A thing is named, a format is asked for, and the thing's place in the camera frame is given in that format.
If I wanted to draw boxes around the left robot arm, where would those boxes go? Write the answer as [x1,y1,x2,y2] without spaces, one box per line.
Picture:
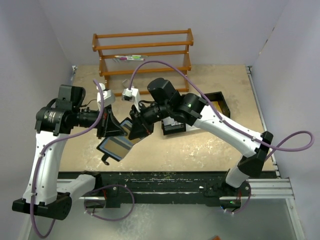
[12,83,125,220]

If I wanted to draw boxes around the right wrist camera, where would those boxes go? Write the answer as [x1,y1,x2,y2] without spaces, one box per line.
[121,87,141,112]

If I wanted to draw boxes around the wooden block in bin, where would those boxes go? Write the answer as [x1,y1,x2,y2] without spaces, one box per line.
[212,101,225,113]

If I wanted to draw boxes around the black right bin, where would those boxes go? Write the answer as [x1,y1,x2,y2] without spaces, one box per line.
[204,91,231,118]

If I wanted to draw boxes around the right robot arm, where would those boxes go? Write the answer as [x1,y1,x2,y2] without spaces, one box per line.
[122,78,273,196]

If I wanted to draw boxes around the wooden three-tier rack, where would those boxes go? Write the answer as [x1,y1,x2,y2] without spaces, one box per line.
[91,28,194,88]

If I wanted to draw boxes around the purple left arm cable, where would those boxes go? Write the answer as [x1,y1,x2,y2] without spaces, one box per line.
[29,79,106,238]

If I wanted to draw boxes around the coloured pens on rack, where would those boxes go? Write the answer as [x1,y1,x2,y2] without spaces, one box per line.
[113,55,147,63]

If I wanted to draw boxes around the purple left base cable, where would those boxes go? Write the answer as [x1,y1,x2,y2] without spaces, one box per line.
[83,183,135,221]

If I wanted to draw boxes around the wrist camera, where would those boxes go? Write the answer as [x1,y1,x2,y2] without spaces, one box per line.
[121,87,141,112]
[96,83,116,111]

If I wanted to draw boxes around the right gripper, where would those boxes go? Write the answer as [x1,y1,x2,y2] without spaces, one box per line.
[128,102,171,141]

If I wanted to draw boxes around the black bin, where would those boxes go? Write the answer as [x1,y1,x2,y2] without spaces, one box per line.
[204,91,231,118]
[161,117,186,136]

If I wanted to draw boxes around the silver cards in bin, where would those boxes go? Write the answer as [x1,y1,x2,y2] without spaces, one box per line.
[165,118,181,126]

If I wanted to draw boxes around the black left bin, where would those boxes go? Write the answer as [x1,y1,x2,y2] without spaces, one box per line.
[161,117,186,136]

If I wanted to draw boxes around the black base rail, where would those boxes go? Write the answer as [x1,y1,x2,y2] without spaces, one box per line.
[58,170,253,210]

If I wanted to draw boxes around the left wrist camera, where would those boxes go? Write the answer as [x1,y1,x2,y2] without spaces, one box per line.
[96,83,116,111]

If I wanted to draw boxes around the white middle bin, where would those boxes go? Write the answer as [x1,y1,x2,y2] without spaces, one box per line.
[186,124,198,132]

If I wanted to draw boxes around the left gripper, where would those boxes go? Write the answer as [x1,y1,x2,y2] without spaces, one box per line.
[73,103,128,139]

